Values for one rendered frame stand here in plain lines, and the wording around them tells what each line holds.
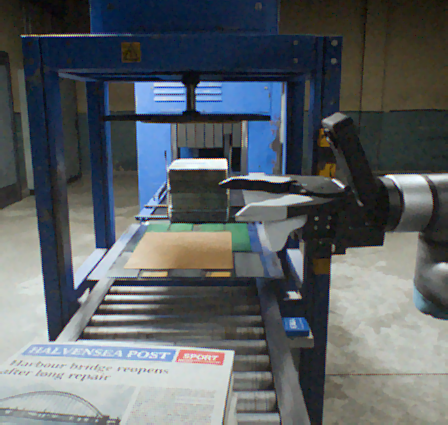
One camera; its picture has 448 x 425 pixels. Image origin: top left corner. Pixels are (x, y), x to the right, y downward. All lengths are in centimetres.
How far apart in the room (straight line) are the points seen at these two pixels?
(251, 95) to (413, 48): 626
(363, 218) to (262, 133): 314
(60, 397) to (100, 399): 4
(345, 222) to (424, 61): 916
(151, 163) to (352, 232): 325
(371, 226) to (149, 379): 33
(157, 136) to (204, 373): 326
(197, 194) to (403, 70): 771
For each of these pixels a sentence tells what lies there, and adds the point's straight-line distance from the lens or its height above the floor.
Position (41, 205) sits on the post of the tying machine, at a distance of 151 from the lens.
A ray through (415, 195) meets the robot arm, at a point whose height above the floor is 123.
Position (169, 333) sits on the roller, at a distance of 114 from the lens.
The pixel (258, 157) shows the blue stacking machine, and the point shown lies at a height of 94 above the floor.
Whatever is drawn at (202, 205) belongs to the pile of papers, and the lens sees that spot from 215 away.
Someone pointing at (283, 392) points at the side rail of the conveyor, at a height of 80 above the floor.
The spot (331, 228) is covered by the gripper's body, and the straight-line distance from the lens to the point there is 56.
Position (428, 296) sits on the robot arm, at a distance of 66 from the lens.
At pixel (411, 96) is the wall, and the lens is 955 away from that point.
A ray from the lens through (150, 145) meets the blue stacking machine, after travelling 374.
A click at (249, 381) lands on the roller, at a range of 97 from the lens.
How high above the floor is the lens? 134
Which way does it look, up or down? 12 degrees down
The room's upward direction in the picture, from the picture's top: straight up
